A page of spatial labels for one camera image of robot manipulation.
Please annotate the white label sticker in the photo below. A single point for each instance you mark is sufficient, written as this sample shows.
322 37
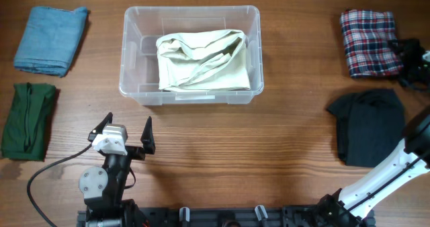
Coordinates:
194 97

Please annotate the folded black cloth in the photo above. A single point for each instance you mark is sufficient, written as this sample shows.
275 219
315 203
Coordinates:
369 126

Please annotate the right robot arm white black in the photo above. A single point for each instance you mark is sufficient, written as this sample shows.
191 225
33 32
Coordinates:
349 206

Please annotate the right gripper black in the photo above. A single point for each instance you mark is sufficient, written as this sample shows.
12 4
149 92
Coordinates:
416 51

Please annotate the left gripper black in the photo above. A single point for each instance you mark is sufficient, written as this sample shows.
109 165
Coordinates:
147 140

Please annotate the red plaid cloth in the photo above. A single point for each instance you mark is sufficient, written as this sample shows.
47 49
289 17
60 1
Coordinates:
366 36

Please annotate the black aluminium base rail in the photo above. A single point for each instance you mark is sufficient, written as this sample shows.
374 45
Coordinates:
287 216

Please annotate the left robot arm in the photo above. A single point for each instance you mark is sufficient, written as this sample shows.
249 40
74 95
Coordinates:
103 187

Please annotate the cream cloth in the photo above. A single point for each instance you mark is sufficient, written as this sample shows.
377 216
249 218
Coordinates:
203 61

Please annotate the clear plastic storage container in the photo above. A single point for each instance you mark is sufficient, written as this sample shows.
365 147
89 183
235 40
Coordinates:
143 26

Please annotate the folded light blue cloth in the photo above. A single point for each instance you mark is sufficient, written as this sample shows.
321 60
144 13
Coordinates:
50 40

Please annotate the folded dark green cloth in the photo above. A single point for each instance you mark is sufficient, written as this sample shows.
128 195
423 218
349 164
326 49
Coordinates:
24 132

